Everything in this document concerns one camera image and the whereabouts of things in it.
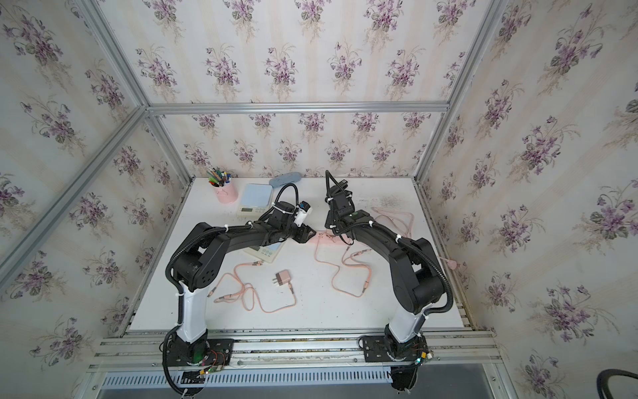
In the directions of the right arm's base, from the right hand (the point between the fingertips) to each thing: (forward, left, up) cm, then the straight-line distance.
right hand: (338, 221), depth 94 cm
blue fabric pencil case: (+29, +25, -7) cm, 39 cm away
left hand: (0, +10, -6) cm, 12 cm away
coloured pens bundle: (+20, +52, +2) cm, 56 cm away
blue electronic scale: (-10, +27, -7) cm, 30 cm away
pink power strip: (-4, +4, -6) cm, 8 cm away
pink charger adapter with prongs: (-20, +20, -7) cm, 29 cm away
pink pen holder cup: (+15, +47, -2) cm, 50 cm away
